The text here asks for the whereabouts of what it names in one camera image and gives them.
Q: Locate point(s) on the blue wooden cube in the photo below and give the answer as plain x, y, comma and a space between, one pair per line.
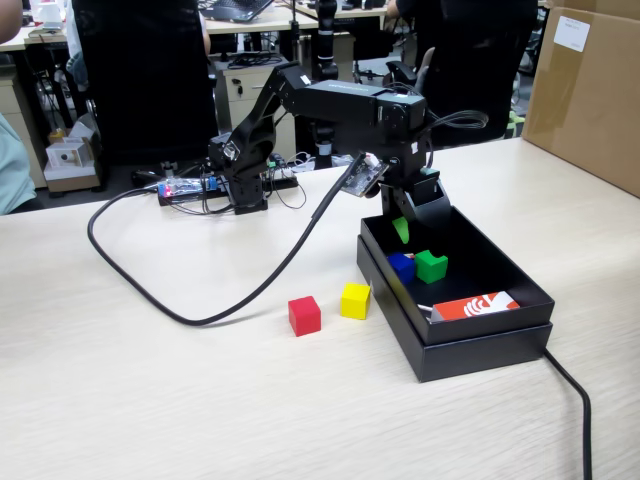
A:
402, 267

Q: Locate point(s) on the yellow wooden cube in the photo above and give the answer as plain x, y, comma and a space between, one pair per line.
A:
354, 301

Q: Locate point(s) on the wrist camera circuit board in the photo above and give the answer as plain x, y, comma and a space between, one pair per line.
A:
365, 180

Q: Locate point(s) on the black mesh office chair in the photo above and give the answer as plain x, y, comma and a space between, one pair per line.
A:
475, 75
145, 75

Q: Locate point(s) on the pink and blue controller board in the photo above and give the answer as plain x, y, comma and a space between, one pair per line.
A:
180, 187

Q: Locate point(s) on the large brown cardboard box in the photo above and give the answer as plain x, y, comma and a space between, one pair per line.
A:
590, 100

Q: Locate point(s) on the black laptop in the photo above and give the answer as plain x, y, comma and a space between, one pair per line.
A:
230, 9

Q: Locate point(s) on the orange and white card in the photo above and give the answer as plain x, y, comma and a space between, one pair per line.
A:
450, 311

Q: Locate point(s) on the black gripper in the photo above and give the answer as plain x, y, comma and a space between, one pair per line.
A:
407, 165

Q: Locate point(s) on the small white carton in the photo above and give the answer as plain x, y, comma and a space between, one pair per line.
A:
70, 160

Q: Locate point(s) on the black cardboard box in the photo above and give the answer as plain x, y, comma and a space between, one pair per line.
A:
480, 260

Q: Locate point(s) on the person in teal shirt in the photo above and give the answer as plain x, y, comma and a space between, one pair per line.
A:
15, 170

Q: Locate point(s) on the person bare forearm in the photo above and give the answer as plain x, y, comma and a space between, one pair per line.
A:
10, 17

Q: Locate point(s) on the green and black item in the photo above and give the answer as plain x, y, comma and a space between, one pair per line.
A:
515, 125

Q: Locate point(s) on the green wooden cube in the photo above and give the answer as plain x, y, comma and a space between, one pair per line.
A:
430, 270

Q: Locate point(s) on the black background robot arm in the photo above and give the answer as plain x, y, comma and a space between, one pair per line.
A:
326, 40

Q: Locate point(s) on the white shipping label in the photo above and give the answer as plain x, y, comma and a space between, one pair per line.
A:
572, 32

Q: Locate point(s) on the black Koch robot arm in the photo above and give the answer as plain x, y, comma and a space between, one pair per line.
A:
340, 100

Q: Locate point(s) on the black open box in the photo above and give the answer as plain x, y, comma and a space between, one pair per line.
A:
480, 357

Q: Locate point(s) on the red wooden cube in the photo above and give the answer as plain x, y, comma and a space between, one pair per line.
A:
305, 317

